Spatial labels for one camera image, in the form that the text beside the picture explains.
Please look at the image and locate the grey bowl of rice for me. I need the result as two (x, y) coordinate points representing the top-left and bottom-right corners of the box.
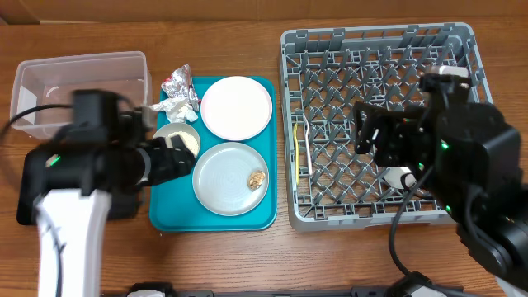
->
(153, 123), (200, 158)

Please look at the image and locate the cream plastic cup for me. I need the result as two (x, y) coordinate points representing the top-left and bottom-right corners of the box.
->
(384, 167), (417, 190)

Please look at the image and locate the grey plate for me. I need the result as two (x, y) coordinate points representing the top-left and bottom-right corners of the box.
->
(192, 142), (270, 216)

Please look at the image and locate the white plastic fork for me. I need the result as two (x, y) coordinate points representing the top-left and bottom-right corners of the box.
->
(303, 114), (314, 176)

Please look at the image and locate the yellow plastic spoon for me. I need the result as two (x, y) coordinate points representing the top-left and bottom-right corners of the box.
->
(293, 123), (299, 186)

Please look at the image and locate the white pink-rimmed plate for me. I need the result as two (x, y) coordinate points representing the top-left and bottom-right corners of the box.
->
(200, 76), (273, 141)

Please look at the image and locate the brown food scrap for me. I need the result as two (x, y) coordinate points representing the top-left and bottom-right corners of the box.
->
(247, 170), (266, 191)

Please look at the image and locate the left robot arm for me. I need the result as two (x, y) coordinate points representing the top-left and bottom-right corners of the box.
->
(17, 89), (196, 296)

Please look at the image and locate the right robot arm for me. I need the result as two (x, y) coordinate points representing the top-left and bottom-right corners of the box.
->
(352, 73), (527, 294)

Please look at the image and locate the grey dishwasher rack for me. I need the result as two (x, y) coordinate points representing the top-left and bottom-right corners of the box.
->
(281, 23), (493, 232)

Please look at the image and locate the teal serving tray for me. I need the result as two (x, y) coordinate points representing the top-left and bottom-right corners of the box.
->
(148, 75), (278, 233)

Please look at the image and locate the black plastic tray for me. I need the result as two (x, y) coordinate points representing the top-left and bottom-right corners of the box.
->
(16, 142), (145, 225)

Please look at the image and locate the crumpled aluminium foil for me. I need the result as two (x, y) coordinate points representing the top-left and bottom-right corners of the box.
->
(161, 64), (200, 111)

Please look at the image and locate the clear plastic bin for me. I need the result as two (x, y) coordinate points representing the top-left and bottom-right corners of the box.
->
(10, 51), (153, 139)

